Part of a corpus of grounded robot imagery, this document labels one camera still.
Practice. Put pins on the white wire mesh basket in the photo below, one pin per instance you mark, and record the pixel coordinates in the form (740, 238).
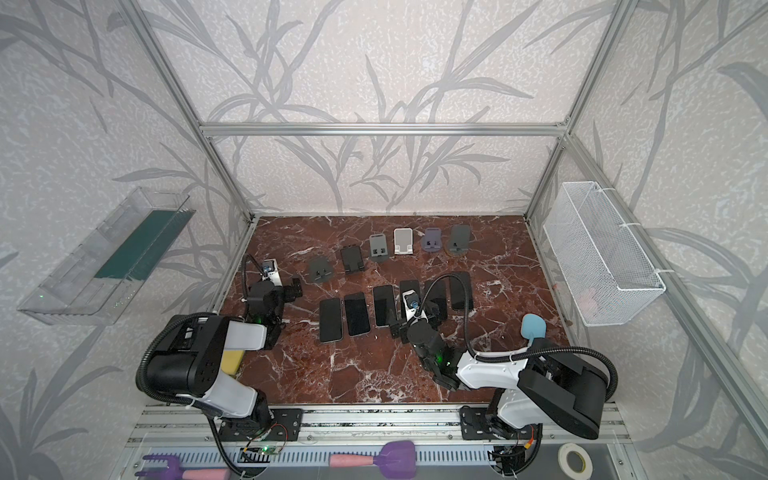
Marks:
(608, 274)

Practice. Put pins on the large smartphone silver edge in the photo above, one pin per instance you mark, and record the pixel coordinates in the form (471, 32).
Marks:
(384, 306)

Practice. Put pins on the yellow sponge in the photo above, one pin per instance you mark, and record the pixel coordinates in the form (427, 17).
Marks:
(231, 361)

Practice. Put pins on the black smartphone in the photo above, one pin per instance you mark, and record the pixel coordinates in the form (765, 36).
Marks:
(330, 320)
(461, 294)
(357, 317)
(436, 305)

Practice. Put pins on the purple pink toy spatula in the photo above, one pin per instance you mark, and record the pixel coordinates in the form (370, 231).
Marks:
(396, 460)

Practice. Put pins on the white tape roll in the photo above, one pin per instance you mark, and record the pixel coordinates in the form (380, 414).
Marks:
(575, 462)

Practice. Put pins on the black folding phone stand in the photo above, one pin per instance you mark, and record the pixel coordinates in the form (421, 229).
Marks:
(352, 259)

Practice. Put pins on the grey round phone stand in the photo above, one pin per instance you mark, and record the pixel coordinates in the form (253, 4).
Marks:
(431, 241)

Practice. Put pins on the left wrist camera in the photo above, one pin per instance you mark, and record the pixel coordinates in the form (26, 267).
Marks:
(269, 271)

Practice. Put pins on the clear plastic wall shelf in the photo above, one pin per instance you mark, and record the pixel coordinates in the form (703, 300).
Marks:
(95, 283)

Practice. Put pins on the grey front phone stand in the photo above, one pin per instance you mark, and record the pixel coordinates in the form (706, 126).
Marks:
(459, 240)

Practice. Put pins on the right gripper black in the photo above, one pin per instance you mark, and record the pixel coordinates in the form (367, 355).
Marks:
(411, 323)

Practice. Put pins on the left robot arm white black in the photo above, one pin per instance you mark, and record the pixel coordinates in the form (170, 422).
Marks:
(183, 364)

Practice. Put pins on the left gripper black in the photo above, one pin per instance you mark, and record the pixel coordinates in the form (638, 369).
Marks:
(281, 293)

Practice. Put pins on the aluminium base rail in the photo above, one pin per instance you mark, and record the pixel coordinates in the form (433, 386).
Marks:
(326, 425)

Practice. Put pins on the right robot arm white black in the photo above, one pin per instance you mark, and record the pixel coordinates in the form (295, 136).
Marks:
(568, 385)

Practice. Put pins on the teal brush handle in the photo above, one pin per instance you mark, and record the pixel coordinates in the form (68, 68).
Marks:
(533, 327)

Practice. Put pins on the white phone stand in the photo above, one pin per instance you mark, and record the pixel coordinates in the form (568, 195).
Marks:
(403, 241)

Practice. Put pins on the grey phone stand middle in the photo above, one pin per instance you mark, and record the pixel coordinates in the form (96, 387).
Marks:
(379, 251)

